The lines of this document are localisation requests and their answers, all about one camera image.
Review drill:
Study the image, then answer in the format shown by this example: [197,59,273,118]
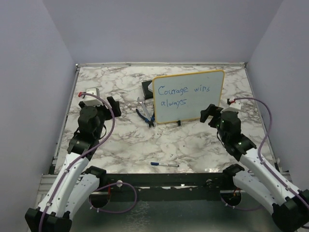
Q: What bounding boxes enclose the yellow framed whiteboard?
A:
[152,70,225,124]

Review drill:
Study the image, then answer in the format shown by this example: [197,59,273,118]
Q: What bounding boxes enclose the blue whiteboard marker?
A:
[150,162,179,167]

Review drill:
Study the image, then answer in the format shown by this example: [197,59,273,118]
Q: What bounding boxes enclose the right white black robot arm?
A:
[200,104,309,232]

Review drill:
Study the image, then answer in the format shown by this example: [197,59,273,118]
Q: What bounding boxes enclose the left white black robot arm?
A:
[25,92,121,232]

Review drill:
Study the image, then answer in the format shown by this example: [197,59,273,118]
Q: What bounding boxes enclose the black box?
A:
[141,80,153,100]

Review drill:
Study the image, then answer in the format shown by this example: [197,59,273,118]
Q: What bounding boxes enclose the white flat box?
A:
[148,82,153,92]

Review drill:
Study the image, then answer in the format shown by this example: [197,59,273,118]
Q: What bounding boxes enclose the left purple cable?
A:
[38,91,138,232]

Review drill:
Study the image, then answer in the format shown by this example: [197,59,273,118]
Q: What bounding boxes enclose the purple cable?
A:
[38,91,138,232]
[221,97,309,229]

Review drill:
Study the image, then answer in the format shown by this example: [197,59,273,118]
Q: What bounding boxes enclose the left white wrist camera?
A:
[78,87,102,106]

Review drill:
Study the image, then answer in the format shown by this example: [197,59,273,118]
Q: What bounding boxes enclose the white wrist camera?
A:
[78,87,102,106]
[221,99,241,113]

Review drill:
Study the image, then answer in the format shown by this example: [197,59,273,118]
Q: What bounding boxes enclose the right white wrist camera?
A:
[221,99,241,113]

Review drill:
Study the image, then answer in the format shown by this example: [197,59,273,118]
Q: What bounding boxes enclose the blue handled pliers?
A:
[136,109,155,128]

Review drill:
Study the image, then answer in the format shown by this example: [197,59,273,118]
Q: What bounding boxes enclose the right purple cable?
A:
[221,97,309,229]

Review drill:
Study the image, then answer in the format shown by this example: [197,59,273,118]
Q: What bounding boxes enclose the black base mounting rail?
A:
[99,173,236,202]

